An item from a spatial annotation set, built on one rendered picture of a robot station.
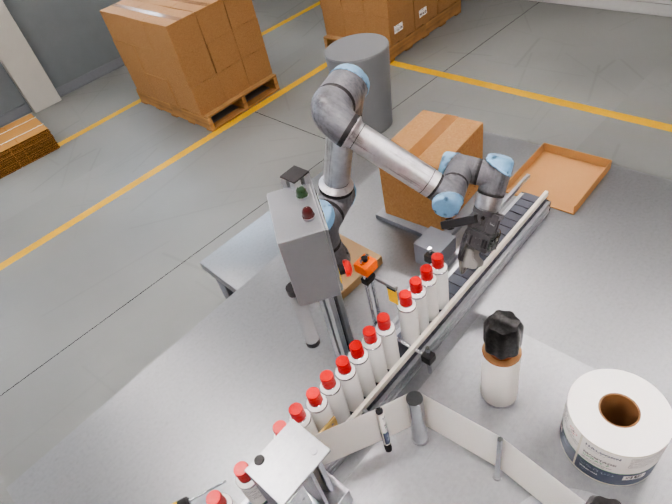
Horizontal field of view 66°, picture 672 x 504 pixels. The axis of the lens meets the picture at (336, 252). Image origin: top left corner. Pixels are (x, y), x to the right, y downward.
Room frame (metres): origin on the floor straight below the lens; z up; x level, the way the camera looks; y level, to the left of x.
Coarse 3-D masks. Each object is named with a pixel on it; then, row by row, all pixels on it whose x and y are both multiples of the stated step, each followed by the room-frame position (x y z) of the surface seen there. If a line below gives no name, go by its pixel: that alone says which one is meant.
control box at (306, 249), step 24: (288, 192) 0.88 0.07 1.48; (312, 192) 0.87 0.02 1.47; (288, 216) 0.80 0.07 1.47; (288, 240) 0.74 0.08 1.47; (312, 240) 0.74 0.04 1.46; (288, 264) 0.73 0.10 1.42; (312, 264) 0.74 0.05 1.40; (336, 264) 0.74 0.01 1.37; (312, 288) 0.73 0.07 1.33; (336, 288) 0.74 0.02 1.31
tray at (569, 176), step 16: (544, 144) 1.62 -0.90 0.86; (528, 160) 1.55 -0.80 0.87; (544, 160) 1.56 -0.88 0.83; (560, 160) 1.54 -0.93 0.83; (576, 160) 1.52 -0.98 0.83; (592, 160) 1.48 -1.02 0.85; (608, 160) 1.43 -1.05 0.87; (512, 176) 1.47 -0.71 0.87; (544, 176) 1.47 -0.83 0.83; (560, 176) 1.45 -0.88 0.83; (576, 176) 1.43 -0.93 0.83; (592, 176) 1.41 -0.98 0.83; (528, 192) 1.41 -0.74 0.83; (560, 192) 1.36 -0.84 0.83; (576, 192) 1.34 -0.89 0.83; (560, 208) 1.28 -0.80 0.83; (576, 208) 1.25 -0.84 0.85
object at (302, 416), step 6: (294, 408) 0.62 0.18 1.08; (300, 408) 0.62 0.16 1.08; (294, 414) 0.61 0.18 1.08; (300, 414) 0.61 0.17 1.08; (306, 414) 0.62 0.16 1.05; (300, 420) 0.61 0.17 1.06; (306, 420) 0.61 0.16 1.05; (312, 420) 0.62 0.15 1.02; (306, 426) 0.60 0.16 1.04; (312, 426) 0.61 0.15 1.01; (312, 432) 0.61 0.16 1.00; (318, 432) 0.63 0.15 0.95
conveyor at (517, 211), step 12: (516, 204) 1.31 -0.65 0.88; (528, 204) 1.30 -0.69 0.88; (540, 204) 1.28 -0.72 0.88; (504, 216) 1.27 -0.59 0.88; (516, 216) 1.25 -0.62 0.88; (504, 228) 1.21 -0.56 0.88; (480, 252) 1.13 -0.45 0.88; (492, 264) 1.07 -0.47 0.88; (456, 276) 1.06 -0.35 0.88; (468, 276) 1.05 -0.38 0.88; (480, 276) 1.04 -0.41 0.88; (456, 288) 1.01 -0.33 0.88; (408, 348) 0.85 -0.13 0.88; (420, 348) 0.84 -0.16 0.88; (408, 360) 0.81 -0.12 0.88
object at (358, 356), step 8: (352, 344) 0.76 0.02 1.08; (360, 344) 0.75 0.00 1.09; (352, 352) 0.74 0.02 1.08; (360, 352) 0.74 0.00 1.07; (352, 360) 0.74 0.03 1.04; (360, 360) 0.73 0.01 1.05; (368, 360) 0.74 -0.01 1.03; (360, 368) 0.73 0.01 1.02; (368, 368) 0.73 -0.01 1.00; (360, 376) 0.73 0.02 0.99; (368, 376) 0.73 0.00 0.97; (360, 384) 0.73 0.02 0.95; (368, 384) 0.73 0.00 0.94; (368, 392) 0.73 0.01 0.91
